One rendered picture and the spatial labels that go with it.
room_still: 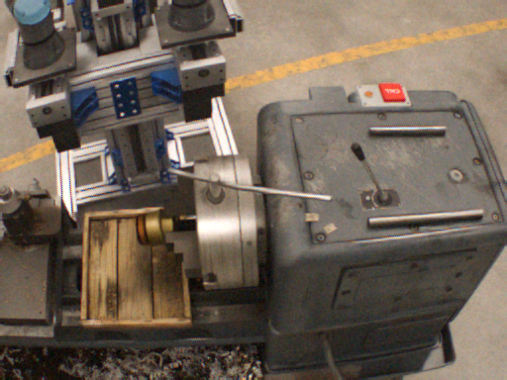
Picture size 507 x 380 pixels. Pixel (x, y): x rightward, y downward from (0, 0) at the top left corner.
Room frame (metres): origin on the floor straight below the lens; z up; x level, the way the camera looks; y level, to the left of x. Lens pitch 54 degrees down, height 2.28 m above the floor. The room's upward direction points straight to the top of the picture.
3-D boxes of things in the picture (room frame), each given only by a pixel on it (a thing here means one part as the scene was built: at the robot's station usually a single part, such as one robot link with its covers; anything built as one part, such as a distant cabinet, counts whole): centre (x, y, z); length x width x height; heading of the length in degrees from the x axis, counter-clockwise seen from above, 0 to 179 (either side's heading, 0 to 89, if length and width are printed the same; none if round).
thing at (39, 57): (1.35, 0.67, 1.21); 0.15 x 0.15 x 0.10
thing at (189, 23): (1.48, 0.20, 1.21); 0.15 x 0.15 x 0.10
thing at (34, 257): (0.74, 0.64, 0.95); 0.43 x 0.17 x 0.05; 5
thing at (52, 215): (0.80, 0.62, 0.99); 0.20 x 0.10 x 0.05; 95
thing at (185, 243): (0.68, 0.14, 1.09); 0.12 x 0.11 x 0.05; 5
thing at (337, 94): (1.02, -0.18, 1.24); 0.09 x 0.08 x 0.03; 95
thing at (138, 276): (0.75, 0.32, 0.89); 0.36 x 0.30 x 0.04; 5
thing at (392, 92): (1.04, -0.35, 1.26); 0.06 x 0.06 x 0.02; 5
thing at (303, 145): (0.83, -0.32, 1.06); 0.59 x 0.48 x 0.39; 95
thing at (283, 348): (0.83, -0.32, 0.43); 0.60 x 0.48 x 0.86; 95
